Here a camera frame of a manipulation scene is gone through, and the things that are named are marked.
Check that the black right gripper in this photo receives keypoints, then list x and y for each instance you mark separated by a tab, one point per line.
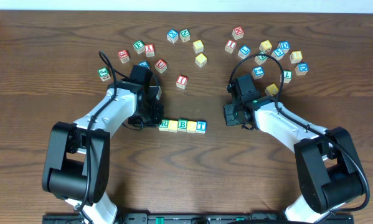
231	115

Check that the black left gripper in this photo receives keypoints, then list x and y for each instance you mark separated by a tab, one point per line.
153	115

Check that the green R block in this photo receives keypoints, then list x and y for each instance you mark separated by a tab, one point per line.
163	126

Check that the yellow O block front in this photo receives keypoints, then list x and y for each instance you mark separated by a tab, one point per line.
172	126

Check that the yellow o block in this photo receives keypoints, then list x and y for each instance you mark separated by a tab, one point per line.
191	126
172	126

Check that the green B block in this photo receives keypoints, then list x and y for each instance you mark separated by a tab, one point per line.
182	125

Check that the blue T block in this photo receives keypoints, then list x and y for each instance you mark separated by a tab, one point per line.
201	127

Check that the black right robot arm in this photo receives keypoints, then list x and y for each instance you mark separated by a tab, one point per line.
329	171

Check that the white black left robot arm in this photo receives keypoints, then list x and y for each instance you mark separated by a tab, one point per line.
77	162

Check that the yellow K block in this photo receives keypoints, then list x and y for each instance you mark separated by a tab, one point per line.
271	90

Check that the blue 2 block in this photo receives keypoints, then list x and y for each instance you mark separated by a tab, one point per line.
257	73

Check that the red I block left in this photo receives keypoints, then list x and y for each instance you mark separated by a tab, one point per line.
181	81

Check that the red i block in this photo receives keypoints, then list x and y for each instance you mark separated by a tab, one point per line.
181	81
230	46

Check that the red U block middle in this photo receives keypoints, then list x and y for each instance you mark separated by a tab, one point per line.
161	66

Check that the blue P block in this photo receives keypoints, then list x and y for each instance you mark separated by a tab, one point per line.
144	64

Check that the green Z block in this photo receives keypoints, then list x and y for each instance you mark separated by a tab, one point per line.
261	58

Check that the green J block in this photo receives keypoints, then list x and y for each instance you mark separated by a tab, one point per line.
104	74

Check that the green 7 block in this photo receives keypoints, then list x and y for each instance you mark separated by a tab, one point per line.
286	76

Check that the red G block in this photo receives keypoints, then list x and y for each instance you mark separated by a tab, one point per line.
124	56

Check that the blue L block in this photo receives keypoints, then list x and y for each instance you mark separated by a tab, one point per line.
244	51

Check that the red Y block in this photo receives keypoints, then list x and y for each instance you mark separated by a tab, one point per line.
149	50

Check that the yellow block lower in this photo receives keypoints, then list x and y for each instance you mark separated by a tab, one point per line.
201	60

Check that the green F block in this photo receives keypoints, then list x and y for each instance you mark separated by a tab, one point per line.
139	46

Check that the red I block right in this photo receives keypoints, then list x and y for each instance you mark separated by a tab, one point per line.
230	46

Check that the blue 5 block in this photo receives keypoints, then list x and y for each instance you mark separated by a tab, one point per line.
278	54

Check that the yellow block soccer side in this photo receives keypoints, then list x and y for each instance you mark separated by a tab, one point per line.
265	46

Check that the blue D block right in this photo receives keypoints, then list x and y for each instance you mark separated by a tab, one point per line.
302	69

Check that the blue d block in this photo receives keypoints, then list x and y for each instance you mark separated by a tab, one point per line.
302	69
284	46

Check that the yellow block upper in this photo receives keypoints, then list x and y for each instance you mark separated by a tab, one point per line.
198	46

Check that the yellow 8 block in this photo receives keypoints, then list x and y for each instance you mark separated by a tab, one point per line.
296	57

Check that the blue X block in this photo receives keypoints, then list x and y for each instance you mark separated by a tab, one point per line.
172	36

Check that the blue D block upper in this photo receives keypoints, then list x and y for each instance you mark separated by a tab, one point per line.
284	46

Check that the red block top right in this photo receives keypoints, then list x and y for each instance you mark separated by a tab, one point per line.
238	32

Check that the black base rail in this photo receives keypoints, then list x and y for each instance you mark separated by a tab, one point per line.
142	218

